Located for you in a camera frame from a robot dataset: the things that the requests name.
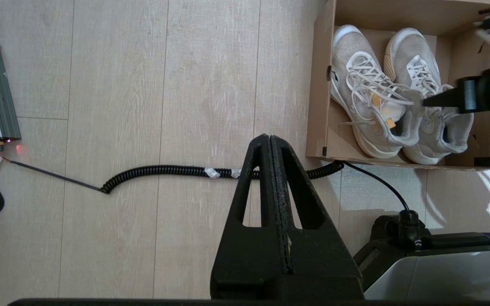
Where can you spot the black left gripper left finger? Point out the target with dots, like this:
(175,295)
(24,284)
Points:
(245,263)

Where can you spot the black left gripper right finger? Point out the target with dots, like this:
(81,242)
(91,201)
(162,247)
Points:
(321,263)

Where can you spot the white sneaker small yellow tag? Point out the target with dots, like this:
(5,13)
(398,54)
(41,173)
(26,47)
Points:
(411,51)

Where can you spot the white sneaker large yellow tag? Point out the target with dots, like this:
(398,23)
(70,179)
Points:
(355,55)

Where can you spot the brown cardboard shoe box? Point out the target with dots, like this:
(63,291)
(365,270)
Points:
(321,106)

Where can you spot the black grey robot base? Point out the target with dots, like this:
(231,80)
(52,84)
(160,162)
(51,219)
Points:
(440,272)

